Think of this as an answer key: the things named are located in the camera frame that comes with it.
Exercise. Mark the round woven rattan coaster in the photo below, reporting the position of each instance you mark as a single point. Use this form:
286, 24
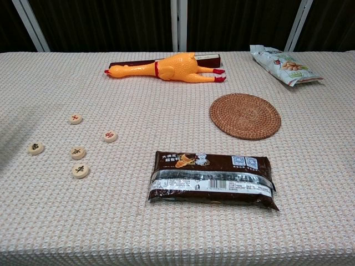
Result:
245, 116

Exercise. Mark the brown snack package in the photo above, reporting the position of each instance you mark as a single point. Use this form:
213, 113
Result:
210, 171

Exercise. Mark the yellow rubber chicken toy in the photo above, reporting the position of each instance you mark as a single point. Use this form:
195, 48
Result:
177, 67

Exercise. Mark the long dark red box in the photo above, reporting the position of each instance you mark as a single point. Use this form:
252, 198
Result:
210, 59

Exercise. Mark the beige woven tablecloth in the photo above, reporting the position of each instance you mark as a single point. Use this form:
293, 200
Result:
177, 235

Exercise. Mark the black curtain panel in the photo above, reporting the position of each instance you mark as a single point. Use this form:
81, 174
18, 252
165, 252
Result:
235, 25
8, 33
111, 25
332, 25

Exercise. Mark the silver nut snack bag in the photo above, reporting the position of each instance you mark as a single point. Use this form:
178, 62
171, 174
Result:
285, 65

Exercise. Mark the white metal frame post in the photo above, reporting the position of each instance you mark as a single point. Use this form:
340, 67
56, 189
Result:
183, 25
30, 25
298, 26

